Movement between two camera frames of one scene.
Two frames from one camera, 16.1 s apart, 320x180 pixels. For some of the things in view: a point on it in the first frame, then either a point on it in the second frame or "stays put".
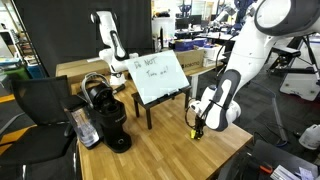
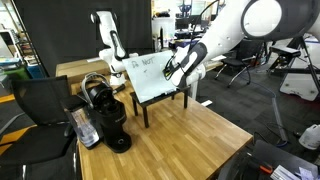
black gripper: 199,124 to 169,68
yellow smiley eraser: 193,133 to 166,73
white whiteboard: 157,75 stays put
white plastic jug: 310,138 stays put
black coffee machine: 96,116 stays put
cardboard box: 78,70 stays put
